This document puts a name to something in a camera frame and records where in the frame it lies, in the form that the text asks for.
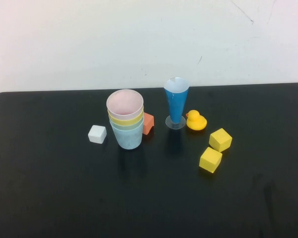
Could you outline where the yellow plastic cup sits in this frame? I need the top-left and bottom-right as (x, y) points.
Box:
(107, 109), (144, 126)

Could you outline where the green plastic cup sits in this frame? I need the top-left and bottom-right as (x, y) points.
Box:
(109, 116), (144, 131)

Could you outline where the pink plastic cup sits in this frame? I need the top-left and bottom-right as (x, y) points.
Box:
(106, 89), (144, 121)

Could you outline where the orange arch block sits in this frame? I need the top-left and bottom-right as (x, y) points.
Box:
(143, 112), (155, 136)

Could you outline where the light blue plastic cup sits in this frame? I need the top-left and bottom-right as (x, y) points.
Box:
(111, 121), (144, 150)

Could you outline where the tall blue cone glass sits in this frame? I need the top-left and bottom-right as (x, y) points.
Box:
(163, 77), (190, 130)

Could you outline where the yellow rubber duck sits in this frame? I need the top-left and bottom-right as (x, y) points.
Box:
(185, 110), (208, 131)

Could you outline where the white foam cube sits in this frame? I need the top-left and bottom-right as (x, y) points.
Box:
(87, 124), (107, 144)

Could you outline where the yellow foam cube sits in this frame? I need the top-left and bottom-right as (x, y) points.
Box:
(199, 146), (224, 174)
(209, 127), (233, 153)

